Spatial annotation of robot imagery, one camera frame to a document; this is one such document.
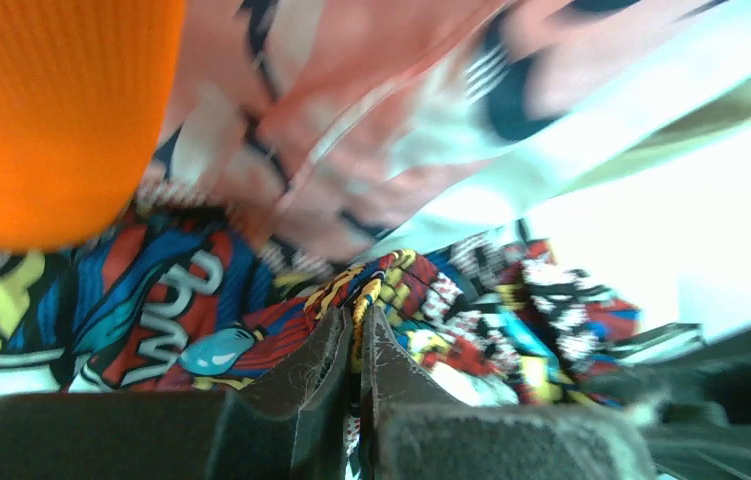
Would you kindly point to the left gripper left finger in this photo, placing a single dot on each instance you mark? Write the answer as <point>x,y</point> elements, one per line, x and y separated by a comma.
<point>288,424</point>

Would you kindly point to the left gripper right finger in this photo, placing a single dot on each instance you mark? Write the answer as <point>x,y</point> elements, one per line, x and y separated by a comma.
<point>413,429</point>

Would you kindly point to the colourful comic print shorts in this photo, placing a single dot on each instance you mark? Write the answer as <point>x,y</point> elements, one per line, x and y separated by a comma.
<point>172,301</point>

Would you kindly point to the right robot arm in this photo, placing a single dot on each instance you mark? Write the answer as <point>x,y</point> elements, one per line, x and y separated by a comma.
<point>694,411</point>

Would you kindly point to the pink patterned shorts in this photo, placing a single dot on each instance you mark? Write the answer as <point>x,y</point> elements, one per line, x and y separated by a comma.
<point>332,123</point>

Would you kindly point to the white shorts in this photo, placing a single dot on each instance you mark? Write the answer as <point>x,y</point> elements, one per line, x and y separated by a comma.
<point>705,63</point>

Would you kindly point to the orange shorts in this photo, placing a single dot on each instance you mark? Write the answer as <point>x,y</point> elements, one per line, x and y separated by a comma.
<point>83,91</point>

